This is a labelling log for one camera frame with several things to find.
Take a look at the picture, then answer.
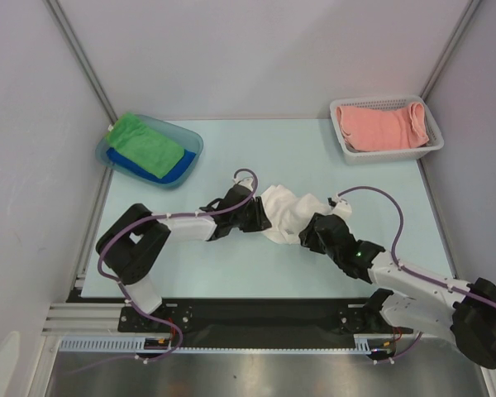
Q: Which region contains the white towel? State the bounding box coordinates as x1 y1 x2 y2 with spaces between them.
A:
260 184 332 245

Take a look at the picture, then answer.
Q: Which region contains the pink towel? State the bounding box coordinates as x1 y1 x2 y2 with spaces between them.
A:
335 102 429 152

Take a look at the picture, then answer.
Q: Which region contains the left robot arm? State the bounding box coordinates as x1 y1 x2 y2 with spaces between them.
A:
95 184 271 331

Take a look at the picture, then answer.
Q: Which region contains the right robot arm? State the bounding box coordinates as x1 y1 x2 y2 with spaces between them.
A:
299 213 496 370

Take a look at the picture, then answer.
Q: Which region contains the teal plastic tray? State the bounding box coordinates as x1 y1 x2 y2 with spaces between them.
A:
95 114 203 189

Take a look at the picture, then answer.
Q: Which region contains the white perforated plastic basket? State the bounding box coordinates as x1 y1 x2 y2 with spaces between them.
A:
330 95 444 165

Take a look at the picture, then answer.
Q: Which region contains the green towel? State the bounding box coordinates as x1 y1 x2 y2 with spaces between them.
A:
105 112 185 179

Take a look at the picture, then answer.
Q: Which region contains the blue towel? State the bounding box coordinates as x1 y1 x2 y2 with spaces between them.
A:
107 148 196 184

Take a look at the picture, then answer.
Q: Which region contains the white rounded object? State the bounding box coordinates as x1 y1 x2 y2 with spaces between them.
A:
0 331 21 397

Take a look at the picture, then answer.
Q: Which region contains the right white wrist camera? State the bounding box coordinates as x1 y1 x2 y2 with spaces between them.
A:
327 197 352 221

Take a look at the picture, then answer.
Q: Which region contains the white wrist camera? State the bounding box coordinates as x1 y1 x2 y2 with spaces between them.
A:
327 197 352 221
233 176 255 192

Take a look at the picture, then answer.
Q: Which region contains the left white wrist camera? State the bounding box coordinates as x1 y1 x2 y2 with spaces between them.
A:
233 176 255 192

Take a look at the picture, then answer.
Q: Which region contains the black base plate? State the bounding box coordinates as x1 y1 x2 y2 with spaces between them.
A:
65 289 422 349

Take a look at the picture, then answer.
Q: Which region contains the white slotted cable duct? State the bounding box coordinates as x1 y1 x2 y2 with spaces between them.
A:
59 336 395 356

